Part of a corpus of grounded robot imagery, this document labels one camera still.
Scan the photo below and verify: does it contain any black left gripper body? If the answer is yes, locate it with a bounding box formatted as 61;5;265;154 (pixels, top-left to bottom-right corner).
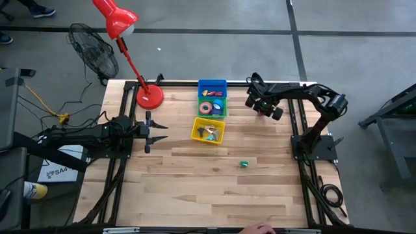
139;110;152;154

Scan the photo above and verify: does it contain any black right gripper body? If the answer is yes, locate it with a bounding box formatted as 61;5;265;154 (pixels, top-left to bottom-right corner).
245;93;284;122

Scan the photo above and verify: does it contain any pink tape roll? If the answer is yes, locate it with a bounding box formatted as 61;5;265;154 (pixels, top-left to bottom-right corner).
199;101;213;115

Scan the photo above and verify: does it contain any yellow plastic basket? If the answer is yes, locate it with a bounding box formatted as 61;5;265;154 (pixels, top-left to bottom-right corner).
190;116;226;145

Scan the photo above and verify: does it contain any red desk lamp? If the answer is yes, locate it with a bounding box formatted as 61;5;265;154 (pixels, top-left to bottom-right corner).
92;0;165;111

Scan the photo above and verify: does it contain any green plastic basket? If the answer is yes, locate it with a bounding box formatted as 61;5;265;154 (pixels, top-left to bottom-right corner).
197;96;228;118

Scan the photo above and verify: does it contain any blue plastic basket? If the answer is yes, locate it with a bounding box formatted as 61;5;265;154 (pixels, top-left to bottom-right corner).
197;79;228;99

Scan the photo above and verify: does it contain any black floor fan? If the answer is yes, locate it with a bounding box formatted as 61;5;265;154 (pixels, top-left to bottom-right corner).
67;22;120;86

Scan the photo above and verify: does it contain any white printed cardboard box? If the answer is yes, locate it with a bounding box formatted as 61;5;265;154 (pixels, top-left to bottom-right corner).
37;144;85;183

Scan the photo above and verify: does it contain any person's hand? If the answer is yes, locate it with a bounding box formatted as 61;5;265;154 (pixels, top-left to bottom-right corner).
238;222;277;234

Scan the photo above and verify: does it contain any yellow white object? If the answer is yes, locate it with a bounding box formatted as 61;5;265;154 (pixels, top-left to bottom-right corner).
23;181;49;200

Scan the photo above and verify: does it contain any black metal stand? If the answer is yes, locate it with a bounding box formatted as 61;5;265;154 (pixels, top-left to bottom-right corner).
358;83;416;190

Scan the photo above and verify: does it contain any dark grey side cart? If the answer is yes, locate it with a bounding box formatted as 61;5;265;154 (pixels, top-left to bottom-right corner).
0;66;88;231

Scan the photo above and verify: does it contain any person's shoe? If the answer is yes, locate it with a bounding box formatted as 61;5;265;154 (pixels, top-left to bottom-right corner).
30;4;57;19
0;31;14;45

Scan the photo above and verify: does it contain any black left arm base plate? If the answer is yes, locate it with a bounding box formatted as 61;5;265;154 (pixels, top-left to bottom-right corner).
84;139;133;160

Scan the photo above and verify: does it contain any black metal table frame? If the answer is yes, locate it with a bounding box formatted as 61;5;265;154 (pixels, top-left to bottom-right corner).
77;80;347;228

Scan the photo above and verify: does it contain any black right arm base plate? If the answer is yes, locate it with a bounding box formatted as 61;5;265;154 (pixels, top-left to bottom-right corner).
291;135;345;162

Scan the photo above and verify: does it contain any silver metal bracket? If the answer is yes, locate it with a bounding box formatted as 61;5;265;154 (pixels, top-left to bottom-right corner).
284;228;322;234
102;227;141;234

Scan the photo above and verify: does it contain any black coiled cable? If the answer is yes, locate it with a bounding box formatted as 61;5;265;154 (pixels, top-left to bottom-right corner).
319;175;348;218

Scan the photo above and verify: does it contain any yellow power cable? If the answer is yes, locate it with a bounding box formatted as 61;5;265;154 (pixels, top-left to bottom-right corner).
25;84;70;125

